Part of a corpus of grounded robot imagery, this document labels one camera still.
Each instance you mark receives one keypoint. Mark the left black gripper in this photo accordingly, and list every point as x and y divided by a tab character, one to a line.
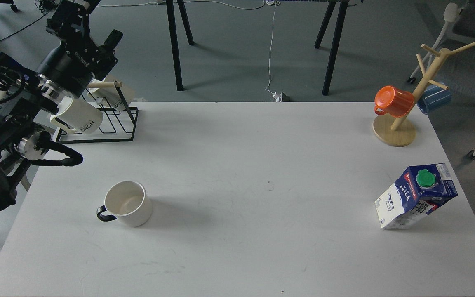
77	60

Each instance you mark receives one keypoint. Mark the white mug black handle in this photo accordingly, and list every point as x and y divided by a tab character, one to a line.
128	202

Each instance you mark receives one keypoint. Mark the blue white milk carton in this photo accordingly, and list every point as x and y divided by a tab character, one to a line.
418	191

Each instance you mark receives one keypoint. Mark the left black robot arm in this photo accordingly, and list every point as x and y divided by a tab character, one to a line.
23	93

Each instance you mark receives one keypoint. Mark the white HOME mug rear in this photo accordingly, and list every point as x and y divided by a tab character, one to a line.
109	96

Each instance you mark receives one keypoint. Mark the white home mug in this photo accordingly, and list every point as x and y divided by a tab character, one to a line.
109	96
75	115

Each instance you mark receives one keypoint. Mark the white HOME mug front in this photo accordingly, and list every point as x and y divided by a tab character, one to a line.
75	115

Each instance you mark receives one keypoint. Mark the black table legs left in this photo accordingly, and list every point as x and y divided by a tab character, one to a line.
174	42

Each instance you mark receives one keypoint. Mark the black table legs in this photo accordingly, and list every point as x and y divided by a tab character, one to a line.
174	42
336	38

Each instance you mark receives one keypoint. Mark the power strip on floor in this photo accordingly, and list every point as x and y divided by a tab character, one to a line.
280	97

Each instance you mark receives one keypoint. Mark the black table legs right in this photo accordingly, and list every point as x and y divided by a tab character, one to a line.
336	38

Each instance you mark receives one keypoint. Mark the orange mug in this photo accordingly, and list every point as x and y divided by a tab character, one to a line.
393	101

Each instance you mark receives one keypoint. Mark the wooden mug tree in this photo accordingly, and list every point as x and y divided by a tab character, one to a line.
400	132

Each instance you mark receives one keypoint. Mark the blue mug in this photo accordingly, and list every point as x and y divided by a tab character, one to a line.
433	98

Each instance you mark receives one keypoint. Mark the black wire mug rack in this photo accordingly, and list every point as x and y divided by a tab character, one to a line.
116	126

